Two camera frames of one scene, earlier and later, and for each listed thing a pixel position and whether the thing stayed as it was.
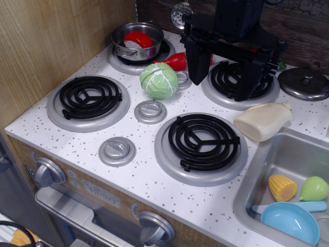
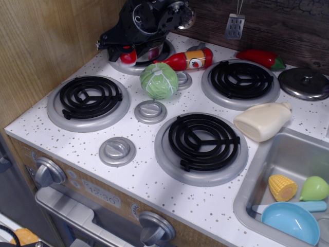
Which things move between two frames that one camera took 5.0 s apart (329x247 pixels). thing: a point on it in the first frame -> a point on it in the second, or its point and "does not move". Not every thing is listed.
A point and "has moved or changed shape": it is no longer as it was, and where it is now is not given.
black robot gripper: [200, 30] -> [117, 38]
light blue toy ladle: [293, 218] does not move
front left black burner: [88, 104] does not move
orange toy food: [20, 238] does not move
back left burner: [134, 68] does not move
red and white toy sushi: [137, 39] has moved or changed shape
